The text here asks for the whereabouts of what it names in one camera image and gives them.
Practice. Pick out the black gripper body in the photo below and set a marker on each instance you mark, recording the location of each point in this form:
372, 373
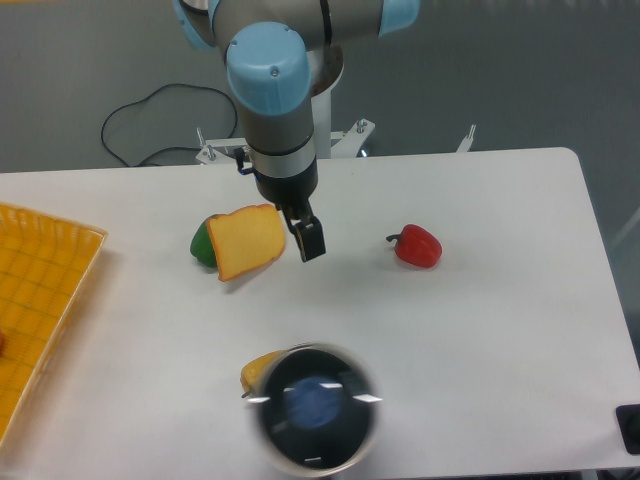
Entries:
287, 181

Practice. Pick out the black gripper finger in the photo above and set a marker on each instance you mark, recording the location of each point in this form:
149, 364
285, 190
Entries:
291, 221
308, 232

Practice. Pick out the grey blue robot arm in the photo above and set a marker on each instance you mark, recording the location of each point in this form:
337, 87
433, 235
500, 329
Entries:
278, 57

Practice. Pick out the toast bread slice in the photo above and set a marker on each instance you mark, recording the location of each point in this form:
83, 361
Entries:
245, 240

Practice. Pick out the green bell pepper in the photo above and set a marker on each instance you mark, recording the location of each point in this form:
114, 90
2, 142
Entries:
201, 246

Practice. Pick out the red bell pepper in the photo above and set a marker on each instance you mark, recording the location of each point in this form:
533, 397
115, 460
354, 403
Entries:
416, 246

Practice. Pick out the yellow bell pepper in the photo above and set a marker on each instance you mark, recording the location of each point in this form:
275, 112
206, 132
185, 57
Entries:
252, 372

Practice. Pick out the yellow woven basket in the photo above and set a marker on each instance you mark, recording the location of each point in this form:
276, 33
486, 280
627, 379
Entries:
45, 261

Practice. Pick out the black device at table edge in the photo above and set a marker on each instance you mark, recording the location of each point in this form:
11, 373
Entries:
628, 417

